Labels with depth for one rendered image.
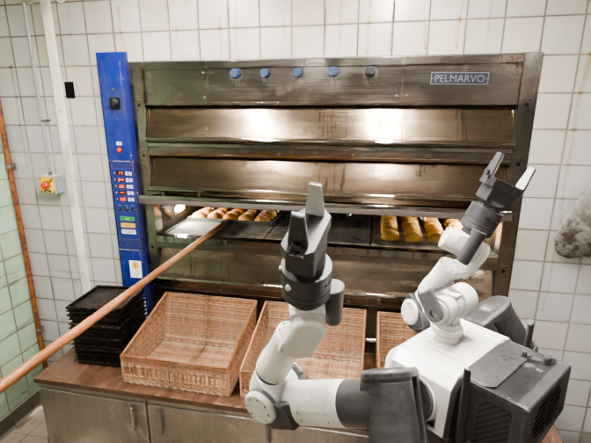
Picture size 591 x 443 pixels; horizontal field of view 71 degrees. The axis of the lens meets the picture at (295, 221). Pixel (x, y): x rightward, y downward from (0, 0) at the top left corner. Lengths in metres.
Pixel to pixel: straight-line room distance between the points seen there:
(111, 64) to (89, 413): 1.75
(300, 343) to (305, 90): 1.51
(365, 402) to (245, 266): 1.61
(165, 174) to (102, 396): 1.15
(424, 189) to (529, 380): 1.31
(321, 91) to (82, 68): 1.27
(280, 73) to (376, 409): 1.66
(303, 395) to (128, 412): 1.54
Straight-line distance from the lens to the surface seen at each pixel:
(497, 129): 2.11
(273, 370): 0.91
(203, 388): 2.15
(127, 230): 2.53
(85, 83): 2.57
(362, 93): 2.07
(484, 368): 0.92
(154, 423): 2.32
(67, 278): 2.94
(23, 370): 1.40
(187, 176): 2.31
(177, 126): 2.30
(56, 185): 2.70
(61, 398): 2.55
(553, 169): 2.21
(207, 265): 2.41
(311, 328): 0.76
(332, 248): 2.18
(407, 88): 2.07
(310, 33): 2.11
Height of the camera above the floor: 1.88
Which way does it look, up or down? 15 degrees down
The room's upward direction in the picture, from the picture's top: straight up
